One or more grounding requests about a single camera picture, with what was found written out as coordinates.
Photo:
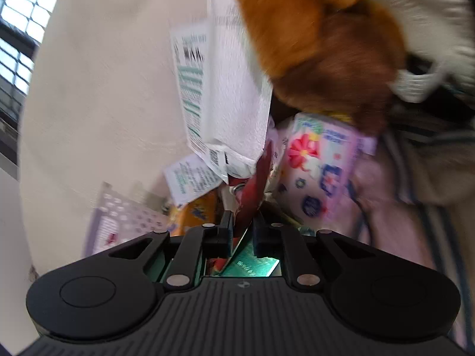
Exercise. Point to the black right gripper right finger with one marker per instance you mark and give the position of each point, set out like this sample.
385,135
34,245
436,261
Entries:
275,237

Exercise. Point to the orange cartoon box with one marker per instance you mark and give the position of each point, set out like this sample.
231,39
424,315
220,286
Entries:
204,209

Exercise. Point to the brown plush toy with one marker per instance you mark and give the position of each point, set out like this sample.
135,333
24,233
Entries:
332,57

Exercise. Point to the cream bag with black strap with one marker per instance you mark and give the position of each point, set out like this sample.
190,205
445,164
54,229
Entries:
431,136

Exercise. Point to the white perforated plastic basket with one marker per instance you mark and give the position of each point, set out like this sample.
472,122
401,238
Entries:
117,219

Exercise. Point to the white paper pouch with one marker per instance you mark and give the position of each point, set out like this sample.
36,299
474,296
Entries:
236,98

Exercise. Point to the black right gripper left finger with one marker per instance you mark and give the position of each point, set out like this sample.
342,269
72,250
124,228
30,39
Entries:
201,243

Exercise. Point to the white green seed packet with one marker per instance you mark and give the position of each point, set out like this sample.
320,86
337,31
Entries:
189,49

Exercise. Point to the large cream pillow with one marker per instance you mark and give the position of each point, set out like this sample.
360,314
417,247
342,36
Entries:
102,107

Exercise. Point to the striped bed sheet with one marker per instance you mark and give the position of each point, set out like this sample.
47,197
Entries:
437,237

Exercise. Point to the pink floral tissue pack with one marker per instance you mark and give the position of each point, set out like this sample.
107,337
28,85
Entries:
319,157

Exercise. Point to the red flaxseed packet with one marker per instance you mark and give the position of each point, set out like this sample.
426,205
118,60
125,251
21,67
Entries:
252,193

